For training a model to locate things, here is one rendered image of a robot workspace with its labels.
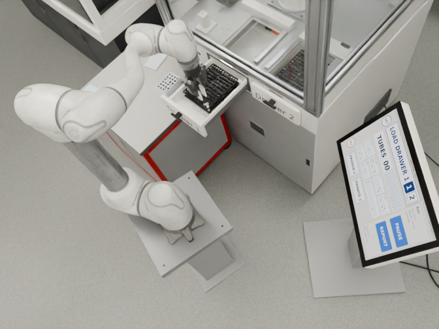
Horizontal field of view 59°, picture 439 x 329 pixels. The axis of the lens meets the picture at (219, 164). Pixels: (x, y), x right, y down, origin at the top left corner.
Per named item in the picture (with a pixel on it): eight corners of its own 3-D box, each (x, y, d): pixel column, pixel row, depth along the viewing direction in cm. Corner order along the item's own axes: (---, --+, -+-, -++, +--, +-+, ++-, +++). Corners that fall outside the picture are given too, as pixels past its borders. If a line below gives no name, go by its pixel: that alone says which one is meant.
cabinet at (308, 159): (312, 200, 250) (317, 137, 180) (202, 119, 294) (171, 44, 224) (397, 100, 271) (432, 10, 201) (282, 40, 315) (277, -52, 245)
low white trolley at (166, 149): (179, 205, 266) (139, 153, 199) (124, 156, 292) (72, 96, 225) (236, 146, 278) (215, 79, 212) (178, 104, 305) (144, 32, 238)
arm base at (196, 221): (174, 253, 168) (170, 249, 164) (153, 214, 180) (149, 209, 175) (210, 230, 171) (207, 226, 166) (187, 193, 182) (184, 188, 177)
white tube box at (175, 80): (168, 97, 212) (166, 93, 209) (157, 91, 216) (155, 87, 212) (182, 81, 215) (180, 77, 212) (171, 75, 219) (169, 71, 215)
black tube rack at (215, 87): (210, 116, 192) (207, 108, 186) (185, 99, 200) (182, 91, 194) (240, 87, 197) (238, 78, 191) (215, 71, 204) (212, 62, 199)
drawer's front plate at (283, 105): (298, 126, 183) (298, 113, 173) (252, 96, 195) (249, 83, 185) (300, 123, 183) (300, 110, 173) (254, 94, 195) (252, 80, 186)
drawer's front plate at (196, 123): (205, 138, 189) (200, 125, 180) (166, 108, 202) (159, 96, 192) (208, 135, 190) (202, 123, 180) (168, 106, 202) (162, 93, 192)
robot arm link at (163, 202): (185, 235, 165) (170, 216, 147) (148, 224, 171) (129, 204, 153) (198, 202, 172) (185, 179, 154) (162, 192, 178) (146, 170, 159)
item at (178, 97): (204, 132, 189) (202, 125, 184) (170, 106, 200) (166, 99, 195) (258, 78, 198) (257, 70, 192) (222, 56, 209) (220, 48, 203)
